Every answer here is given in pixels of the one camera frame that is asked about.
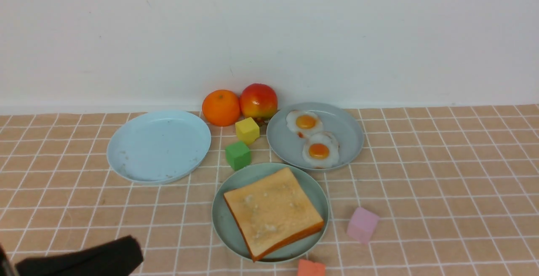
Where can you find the yellow foam cube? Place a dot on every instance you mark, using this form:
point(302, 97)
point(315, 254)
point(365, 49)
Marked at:
point(247, 130)

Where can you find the light blue plate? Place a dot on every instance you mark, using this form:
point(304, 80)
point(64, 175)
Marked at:
point(159, 147)

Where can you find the fried egg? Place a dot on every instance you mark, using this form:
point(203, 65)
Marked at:
point(321, 150)
point(304, 123)

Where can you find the orange foam cube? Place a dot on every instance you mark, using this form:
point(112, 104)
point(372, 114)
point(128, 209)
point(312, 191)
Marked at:
point(310, 268)

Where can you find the red yellow apple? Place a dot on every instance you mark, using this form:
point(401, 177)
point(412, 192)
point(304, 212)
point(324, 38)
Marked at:
point(258, 101)

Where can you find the grey-blue plate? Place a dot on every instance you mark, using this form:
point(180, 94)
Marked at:
point(288, 146)

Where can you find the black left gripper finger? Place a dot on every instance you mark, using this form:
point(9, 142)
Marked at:
point(118, 257)

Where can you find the front right fried egg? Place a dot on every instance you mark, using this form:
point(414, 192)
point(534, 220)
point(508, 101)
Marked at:
point(321, 150)

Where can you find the toast slice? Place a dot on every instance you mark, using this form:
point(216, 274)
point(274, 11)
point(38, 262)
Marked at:
point(271, 210)

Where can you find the orange fruit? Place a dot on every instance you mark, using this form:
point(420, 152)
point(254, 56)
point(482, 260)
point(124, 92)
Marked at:
point(221, 108)

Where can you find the pink foam cube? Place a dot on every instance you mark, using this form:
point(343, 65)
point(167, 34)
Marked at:
point(362, 225)

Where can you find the teal green plate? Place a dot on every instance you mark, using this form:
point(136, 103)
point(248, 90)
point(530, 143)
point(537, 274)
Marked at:
point(227, 225)

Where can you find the green foam cube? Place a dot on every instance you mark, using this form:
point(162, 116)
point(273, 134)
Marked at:
point(238, 155)

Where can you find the back fried egg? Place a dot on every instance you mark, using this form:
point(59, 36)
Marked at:
point(304, 123)

